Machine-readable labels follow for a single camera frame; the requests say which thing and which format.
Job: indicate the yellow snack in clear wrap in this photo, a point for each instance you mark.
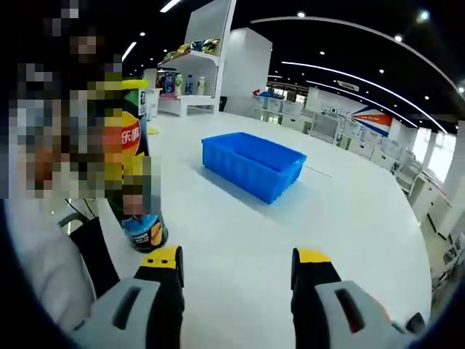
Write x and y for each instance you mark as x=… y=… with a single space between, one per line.
x=154 y=131

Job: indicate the dark tall chip container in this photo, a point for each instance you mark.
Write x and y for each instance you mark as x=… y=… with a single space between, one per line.
x=140 y=109

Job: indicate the row of white cabinets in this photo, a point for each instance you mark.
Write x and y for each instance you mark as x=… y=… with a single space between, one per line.
x=363 y=141

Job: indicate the white bottle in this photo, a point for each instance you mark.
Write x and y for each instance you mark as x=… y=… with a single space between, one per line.
x=201 y=86

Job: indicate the ceiling air vent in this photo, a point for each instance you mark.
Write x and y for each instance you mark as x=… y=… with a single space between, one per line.
x=348 y=85

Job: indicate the striped wall graphic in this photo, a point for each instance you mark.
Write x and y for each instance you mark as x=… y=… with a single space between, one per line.
x=372 y=120

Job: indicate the white pillar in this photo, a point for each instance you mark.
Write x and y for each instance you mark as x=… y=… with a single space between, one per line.
x=247 y=72

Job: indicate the pile of snack bags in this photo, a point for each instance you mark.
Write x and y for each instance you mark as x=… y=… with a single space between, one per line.
x=192 y=47

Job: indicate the green label bottle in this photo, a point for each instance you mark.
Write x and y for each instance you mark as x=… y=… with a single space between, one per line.
x=179 y=85

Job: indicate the blue plastic box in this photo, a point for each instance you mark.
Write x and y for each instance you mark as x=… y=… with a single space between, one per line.
x=236 y=163

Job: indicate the white display shelf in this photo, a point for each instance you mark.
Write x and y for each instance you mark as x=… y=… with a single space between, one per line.
x=203 y=36

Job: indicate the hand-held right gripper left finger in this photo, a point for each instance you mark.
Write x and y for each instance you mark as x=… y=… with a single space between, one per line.
x=145 y=316

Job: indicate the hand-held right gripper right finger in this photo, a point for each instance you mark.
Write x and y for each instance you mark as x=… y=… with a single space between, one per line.
x=327 y=320

